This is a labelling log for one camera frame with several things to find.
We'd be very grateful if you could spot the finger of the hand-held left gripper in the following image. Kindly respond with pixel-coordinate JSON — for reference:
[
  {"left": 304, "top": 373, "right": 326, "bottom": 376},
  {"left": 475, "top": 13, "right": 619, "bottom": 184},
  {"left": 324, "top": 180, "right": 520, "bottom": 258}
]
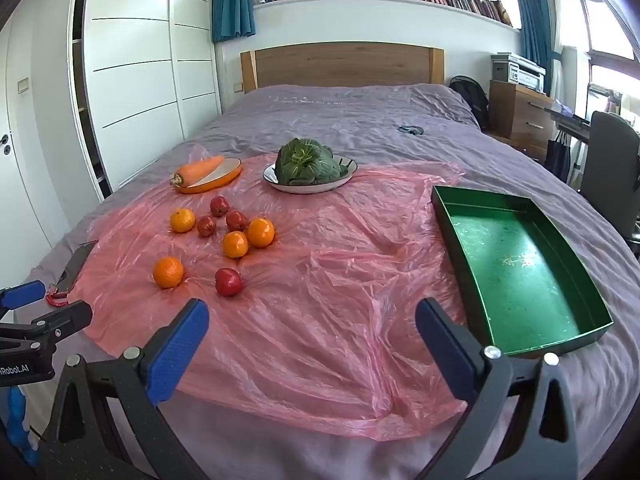
[
  {"left": 0, "top": 280, "right": 47, "bottom": 321},
  {"left": 0, "top": 300, "right": 94, "bottom": 361}
]

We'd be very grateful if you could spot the orange oval plate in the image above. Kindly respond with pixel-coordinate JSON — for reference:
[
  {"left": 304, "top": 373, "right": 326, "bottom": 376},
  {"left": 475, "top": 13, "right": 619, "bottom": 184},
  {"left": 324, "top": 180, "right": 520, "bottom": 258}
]
[{"left": 175, "top": 157, "right": 243, "bottom": 195}]

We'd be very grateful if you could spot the dark shopping bag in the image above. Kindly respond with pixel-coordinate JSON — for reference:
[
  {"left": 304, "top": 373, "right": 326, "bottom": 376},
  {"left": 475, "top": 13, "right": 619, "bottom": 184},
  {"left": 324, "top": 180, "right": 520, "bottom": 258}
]
[{"left": 544, "top": 132, "right": 572, "bottom": 183}]

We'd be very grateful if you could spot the green leafy vegetable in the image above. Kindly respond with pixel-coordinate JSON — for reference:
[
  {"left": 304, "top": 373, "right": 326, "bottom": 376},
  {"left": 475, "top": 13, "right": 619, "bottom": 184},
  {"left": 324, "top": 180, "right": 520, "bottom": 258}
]
[{"left": 274, "top": 137, "right": 348, "bottom": 186}]

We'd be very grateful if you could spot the white wardrobe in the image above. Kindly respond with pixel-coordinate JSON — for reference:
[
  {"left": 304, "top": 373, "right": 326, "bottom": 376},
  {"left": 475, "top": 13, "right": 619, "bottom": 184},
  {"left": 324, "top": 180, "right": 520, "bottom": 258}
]
[{"left": 67, "top": 0, "right": 223, "bottom": 201}]

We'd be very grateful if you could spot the person's left hand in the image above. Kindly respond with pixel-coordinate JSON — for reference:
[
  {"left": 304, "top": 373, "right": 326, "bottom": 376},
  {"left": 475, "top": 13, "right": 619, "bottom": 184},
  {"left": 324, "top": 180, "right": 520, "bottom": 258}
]
[{"left": 0, "top": 387, "right": 39, "bottom": 467}]

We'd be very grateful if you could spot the green rectangular tray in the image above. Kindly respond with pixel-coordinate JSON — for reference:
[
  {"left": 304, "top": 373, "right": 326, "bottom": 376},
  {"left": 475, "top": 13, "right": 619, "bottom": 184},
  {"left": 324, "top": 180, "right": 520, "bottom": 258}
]
[{"left": 431, "top": 185, "right": 614, "bottom": 358}]

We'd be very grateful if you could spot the grey office chair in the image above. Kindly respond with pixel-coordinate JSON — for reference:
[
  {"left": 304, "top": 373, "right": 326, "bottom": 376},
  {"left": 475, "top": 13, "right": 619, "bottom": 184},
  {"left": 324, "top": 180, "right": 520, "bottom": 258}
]
[{"left": 580, "top": 110, "right": 640, "bottom": 241}]

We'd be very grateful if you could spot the white enamel plate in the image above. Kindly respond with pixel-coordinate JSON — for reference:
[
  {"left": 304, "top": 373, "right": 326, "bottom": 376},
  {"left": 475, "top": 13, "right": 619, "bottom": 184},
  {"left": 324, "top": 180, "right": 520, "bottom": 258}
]
[{"left": 263, "top": 152, "right": 358, "bottom": 194}]

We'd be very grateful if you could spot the desk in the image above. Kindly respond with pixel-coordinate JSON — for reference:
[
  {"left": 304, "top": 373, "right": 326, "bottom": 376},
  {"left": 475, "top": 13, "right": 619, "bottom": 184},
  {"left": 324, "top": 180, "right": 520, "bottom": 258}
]
[{"left": 545, "top": 102, "right": 592, "bottom": 137}]

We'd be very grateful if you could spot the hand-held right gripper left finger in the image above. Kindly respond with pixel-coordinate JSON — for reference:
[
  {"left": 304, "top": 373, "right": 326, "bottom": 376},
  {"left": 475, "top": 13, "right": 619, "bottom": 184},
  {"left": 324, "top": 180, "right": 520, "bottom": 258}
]
[{"left": 37, "top": 298, "right": 211, "bottom": 480}]

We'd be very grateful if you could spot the orange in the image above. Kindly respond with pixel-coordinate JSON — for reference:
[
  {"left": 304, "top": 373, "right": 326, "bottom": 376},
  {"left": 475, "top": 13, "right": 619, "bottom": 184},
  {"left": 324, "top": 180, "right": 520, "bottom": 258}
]
[
  {"left": 222, "top": 230, "right": 249, "bottom": 259},
  {"left": 170, "top": 208, "right": 196, "bottom": 234},
  {"left": 246, "top": 217, "right": 276, "bottom": 248},
  {"left": 153, "top": 256, "right": 185, "bottom": 289}
]

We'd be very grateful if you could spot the purple bed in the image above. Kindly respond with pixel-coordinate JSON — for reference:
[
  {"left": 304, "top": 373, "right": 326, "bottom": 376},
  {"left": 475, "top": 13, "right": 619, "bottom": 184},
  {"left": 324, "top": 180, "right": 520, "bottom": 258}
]
[{"left": 10, "top": 82, "right": 640, "bottom": 480}]

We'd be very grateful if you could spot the wooden drawer cabinet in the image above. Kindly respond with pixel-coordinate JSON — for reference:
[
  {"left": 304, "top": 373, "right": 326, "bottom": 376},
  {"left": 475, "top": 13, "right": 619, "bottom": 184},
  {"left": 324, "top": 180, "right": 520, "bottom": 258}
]
[{"left": 487, "top": 80, "right": 556, "bottom": 161}]

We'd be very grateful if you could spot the white printer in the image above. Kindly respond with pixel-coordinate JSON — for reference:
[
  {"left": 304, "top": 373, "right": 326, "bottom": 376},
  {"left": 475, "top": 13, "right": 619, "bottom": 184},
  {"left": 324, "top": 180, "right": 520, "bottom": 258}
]
[{"left": 491, "top": 52, "right": 547, "bottom": 92}]

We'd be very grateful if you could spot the white door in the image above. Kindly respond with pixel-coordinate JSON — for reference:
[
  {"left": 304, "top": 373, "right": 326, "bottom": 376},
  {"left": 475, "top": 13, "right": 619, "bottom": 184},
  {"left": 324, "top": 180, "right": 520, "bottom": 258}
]
[{"left": 0, "top": 25, "right": 71, "bottom": 266}]

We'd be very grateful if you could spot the teal curtain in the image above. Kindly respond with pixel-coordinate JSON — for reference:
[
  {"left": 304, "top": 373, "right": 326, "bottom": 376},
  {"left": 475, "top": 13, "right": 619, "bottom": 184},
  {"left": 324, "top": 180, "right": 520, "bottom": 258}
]
[
  {"left": 212, "top": 0, "right": 257, "bottom": 43},
  {"left": 512, "top": 0, "right": 552, "bottom": 93}
]

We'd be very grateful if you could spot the black backpack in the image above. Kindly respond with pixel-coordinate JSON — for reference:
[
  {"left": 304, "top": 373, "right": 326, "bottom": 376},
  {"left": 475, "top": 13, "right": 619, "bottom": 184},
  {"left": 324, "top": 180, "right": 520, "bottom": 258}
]
[{"left": 449, "top": 75, "right": 491, "bottom": 133}]

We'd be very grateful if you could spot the pink plastic sheet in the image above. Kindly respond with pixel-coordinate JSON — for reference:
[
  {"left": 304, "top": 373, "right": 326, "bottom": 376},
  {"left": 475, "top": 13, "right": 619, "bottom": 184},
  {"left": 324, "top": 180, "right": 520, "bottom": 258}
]
[{"left": 70, "top": 142, "right": 468, "bottom": 443}]

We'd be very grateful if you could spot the carrot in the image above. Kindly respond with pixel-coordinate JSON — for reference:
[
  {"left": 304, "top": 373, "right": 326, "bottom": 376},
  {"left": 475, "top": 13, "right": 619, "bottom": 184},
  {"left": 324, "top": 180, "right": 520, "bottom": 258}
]
[{"left": 171, "top": 155, "right": 226, "bottom": 187}]

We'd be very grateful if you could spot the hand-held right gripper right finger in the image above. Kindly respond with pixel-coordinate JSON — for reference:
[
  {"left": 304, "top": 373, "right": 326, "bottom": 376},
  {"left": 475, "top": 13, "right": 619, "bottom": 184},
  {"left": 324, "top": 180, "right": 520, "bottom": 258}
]
[{"left": 415, "top": 297, "right": 583, "bottom": 480}]

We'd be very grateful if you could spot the black smartphone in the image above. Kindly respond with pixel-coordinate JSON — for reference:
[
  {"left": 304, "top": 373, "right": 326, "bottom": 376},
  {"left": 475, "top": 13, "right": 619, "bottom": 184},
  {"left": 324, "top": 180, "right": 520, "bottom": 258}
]
[{"left": 52, "top": 241, "right": 98, "bottom": 295}]

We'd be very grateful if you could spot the wooden headboard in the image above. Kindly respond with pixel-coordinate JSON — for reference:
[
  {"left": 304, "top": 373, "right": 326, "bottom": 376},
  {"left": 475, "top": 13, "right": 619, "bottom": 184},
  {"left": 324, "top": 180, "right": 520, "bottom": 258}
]
[{"left": 240, "top": 42, "right": 446, "bottom": 95}]

